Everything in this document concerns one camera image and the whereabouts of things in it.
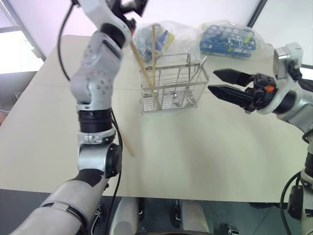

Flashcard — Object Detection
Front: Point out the metal wire basket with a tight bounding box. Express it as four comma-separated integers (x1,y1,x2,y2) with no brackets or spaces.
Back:
138,52,210,115

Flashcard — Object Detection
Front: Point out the white robot leg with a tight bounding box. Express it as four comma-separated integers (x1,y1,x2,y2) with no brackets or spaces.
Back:
109,197,140,235
179,199,211,235

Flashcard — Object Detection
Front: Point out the dark window frame bar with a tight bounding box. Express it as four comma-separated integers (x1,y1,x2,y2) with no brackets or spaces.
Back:
246,0,268,28
0,0,47,63

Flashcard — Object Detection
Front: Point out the wooden chopstick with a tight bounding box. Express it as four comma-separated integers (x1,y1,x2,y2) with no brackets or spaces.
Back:
119,132,135,157
129,40,157,95

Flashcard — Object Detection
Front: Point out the white left robot leg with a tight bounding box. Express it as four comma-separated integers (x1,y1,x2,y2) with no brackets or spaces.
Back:
109,197,140,235

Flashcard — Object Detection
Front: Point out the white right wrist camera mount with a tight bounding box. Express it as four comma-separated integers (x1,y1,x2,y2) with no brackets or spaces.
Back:
258,43,304,116

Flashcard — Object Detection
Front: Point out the clear plastic bag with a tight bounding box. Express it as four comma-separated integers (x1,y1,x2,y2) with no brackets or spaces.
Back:
133,21,198,63
196,19,276,61

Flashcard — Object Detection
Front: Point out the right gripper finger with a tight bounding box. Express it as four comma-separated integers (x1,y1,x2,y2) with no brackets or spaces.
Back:
213,68,255,87
207,85,255,110

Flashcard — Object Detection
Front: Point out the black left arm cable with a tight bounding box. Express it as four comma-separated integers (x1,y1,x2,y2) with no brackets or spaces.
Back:
57,0,123,235

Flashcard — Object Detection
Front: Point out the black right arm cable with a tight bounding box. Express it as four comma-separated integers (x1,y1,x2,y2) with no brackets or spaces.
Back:
280,60,313,235

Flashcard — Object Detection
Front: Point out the blue plastic rack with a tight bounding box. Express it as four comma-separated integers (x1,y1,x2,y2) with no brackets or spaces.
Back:
199,24,257,59

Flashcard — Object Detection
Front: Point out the blue and yellow packet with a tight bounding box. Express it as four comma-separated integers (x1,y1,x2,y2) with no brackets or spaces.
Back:
155,29,176,52

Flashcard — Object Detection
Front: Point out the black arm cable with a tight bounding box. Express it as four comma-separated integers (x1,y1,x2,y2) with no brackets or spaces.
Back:
280,60,313,235
57,0,123,235

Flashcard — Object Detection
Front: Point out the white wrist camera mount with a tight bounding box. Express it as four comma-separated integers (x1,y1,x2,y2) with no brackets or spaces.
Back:
77,0,134,48
258,43,304,116

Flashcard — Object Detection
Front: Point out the metal spoon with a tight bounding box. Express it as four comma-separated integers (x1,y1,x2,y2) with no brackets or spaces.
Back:
171,56,208,100

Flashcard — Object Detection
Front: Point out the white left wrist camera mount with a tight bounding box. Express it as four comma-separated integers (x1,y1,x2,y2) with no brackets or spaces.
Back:
77,0,134,48

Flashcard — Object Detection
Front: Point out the white right robot leg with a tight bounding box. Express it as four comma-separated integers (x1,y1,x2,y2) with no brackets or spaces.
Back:
179,199,211,235

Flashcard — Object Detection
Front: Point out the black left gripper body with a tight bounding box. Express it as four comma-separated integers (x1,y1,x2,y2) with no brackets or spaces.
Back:
107,0,137,35

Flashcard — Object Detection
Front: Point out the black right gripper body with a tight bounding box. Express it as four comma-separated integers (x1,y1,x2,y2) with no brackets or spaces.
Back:
244,72,277,114

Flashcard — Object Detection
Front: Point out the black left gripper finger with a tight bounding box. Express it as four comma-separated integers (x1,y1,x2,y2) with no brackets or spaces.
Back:
123,0,150,17

